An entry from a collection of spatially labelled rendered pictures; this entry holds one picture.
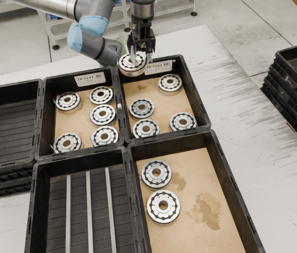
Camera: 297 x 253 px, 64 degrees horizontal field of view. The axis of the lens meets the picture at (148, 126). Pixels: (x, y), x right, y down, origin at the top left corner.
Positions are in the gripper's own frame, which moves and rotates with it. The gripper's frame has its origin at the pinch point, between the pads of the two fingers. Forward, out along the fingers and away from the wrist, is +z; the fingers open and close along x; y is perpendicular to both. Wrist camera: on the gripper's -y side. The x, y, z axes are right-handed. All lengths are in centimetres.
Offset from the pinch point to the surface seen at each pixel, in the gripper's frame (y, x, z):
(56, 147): 22.1, -35.0, 17.8
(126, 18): -177, 17, 84
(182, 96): 6.7, 17.4, 15.4
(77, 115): 6.1, -27.9, 20.1
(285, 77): -20, 96, 40
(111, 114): 11.8, -13.6, 15.5
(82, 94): -5.3, -25.4, 19.9
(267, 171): 42, 44, 25
